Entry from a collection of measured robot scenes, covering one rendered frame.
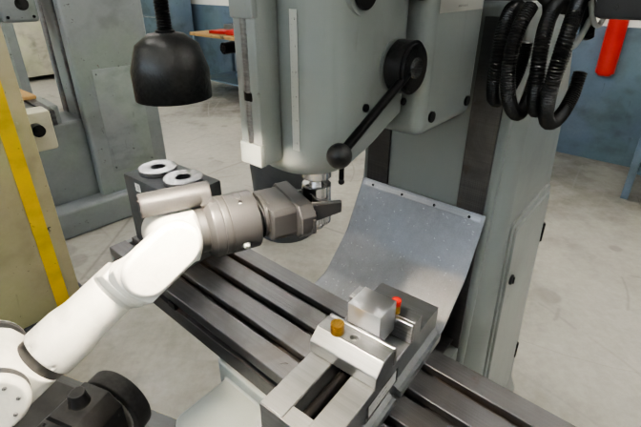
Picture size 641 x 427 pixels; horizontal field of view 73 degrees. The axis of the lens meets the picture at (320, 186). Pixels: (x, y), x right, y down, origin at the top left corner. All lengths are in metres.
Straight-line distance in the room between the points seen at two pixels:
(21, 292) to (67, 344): 1.90
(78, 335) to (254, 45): 0.41
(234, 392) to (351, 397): 0.32
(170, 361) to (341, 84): 1.85
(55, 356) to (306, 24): 0.50
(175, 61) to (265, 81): 0.15
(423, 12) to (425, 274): 0.59
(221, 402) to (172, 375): 1.24
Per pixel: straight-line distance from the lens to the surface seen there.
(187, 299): 0.99
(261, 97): 0.54
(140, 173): 1.12
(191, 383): 2.11
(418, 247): 1.03
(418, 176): 1.03
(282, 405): 0.69
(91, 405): 1.32
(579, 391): 2.29
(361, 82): 0.56
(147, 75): 0.42
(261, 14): 0.53
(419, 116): 0.67
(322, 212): 0.68
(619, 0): 0.68
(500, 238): 1.04
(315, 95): 0.53
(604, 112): 4.82
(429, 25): 0.65
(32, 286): 2.54
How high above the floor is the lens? 1.56
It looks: 26 degrees down
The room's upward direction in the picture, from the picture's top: straight up
